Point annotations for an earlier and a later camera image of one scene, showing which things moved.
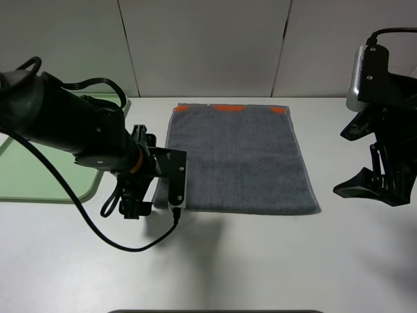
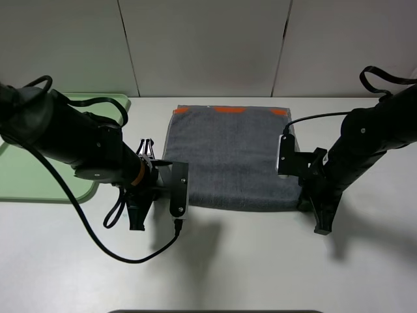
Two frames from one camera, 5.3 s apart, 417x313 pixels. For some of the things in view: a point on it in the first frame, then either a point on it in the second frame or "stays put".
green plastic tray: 25,177 stays put
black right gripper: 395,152 -> 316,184
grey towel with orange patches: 241,159 stays put
